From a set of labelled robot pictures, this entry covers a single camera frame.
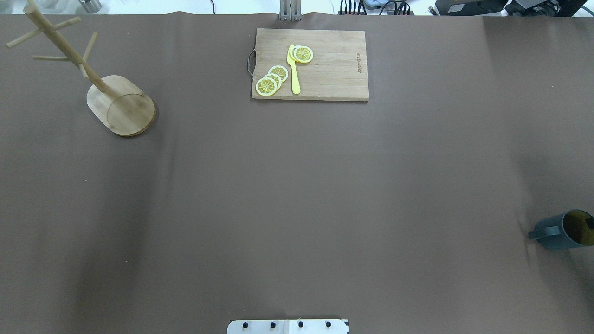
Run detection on wooden cup storage rack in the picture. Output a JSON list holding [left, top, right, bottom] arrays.
[[6, 0, 156, 137]]

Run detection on lemon slice of stack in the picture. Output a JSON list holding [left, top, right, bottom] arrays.
[[264, 73, 283, 90], [268, 65, 289, 82], [255, 78, 277, 96]]

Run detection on dark blue cup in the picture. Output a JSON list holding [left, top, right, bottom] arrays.
[[528, 209, 594, 250]]

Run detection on middle lemon slice of stack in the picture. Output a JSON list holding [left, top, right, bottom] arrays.
[[264, 73, 283, 90]]

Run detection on front lemon slice of stack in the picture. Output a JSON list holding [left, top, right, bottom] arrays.
[[255, 78, 277, 96]]

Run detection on aluminium frame post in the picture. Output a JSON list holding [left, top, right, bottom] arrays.
[[279, 0, 303, 22]]

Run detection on lemon slice near knife blade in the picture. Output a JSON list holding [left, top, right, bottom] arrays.
[[295, 45, 314, 64]]

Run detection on back lemon slice of stack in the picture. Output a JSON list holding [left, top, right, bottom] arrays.
[[268, 65, 289, 82]]

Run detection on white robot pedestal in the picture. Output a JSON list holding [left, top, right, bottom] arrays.
[[226, 319, 349, 334]]

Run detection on small steel cup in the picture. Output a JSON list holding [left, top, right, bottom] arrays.
[[78, 0, 103, 13]]

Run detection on wooden cutting board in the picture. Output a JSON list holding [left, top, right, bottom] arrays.
[[251, 28, 369, 102]]

